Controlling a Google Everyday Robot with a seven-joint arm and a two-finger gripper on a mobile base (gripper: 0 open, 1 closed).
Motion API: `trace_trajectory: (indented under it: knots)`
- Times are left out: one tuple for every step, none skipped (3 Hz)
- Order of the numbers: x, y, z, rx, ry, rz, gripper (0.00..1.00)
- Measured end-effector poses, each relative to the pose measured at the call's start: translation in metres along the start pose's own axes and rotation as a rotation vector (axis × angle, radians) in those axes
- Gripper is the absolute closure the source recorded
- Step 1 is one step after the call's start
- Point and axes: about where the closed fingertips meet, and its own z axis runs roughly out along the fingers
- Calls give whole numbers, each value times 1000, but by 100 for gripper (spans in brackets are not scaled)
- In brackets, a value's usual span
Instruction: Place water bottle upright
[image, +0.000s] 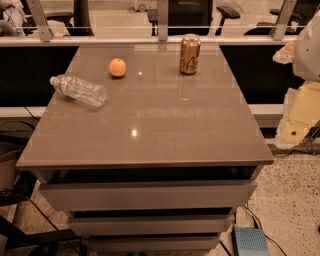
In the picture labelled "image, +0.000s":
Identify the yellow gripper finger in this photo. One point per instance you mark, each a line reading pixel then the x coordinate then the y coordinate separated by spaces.
pixel 301 112

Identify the clear plastic water bottle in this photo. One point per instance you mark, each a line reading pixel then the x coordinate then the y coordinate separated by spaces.
pixel 81 90

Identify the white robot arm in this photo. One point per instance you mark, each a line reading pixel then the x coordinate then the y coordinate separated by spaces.
pixel 304 54

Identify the black office chair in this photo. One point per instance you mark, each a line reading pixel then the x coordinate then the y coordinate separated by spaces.
pixel 226 13

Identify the orange soda can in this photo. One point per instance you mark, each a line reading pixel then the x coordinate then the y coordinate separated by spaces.
pixel 189 54

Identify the grey drawer cabinet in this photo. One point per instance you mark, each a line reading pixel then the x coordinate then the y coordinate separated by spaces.
pixel 162 165

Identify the orange fruit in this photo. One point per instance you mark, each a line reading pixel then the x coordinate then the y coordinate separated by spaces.
pixel 117 67

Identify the person in background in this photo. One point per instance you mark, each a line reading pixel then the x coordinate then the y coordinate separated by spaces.
pixel 12 18

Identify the metal rail post right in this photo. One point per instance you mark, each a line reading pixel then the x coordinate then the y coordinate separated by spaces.
pixel 278 31

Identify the metal rail post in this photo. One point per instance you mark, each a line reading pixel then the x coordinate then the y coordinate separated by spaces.
pixel 44 31
pixel 278 31
pixel 162 11

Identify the metal rail post middle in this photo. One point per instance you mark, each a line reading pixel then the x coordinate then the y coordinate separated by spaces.
pixel 162 11

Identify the metal rail post left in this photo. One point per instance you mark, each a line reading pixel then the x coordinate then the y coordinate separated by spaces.
pixel 44 31

